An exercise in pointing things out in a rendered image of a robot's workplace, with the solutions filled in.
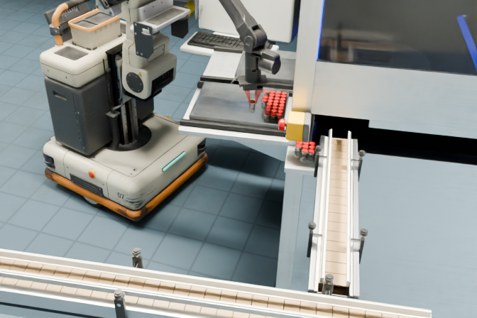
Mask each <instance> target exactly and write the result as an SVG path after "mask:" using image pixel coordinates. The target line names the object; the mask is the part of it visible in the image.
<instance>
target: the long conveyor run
mask: <svg viewBox="0 0 477 318"><path fill-rule="evenodd" d="M132 254H133V256H132V261H133V267H126V266H121V265H112V264H106V263H96V262H91V261H81V260H76V259H71V258H61V257H56V256H47V255H41V254H36V253H26V252H21V251H12V250H6V249H1V248H0V314H7V315H13V316H17V317H26V318H432V311H431V310H430V309H422V308H416V307H406V306H401V305H392V304H386V303H381V302H371V301H366V300H357V299H351V298H346V297H337V296H332V291H333V287H334V283H333V281H334V276H333V275H332V274H326V275H325V281H324V284H323V288H322V293H321V294H317V293H311V292H301V291H296V290H286V289H281V288H276V287H266V286H261V285H252V284H246V283H237V282H231V281H226V280H217V279H211V278H201V277H196V276H191V275H181V274H176V273H166V272H161V271H156V270H146V269H143V260H142V256H140V254H141V250H140V248H133V250H132Z"/></svg>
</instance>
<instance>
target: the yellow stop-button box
mask: <svg viewBox="0 0 477 318"><path fill-rule="evenodd" d="M310 115H311V114H310V113H303V112H296V111H289V114H288V119H287V123H286V140H289V141H302V142H307V141H308V134H309V122H310Z"/></svg>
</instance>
